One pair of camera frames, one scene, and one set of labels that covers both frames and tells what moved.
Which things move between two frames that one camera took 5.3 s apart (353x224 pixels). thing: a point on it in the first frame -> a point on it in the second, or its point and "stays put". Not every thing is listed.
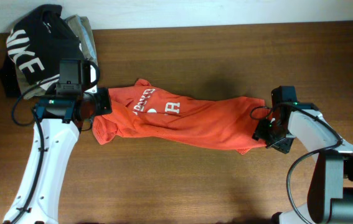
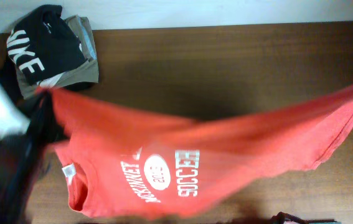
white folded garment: (45, 86) stays put
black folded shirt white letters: (37, 43) stays put
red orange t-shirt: (142, 111) -> (120, 162)
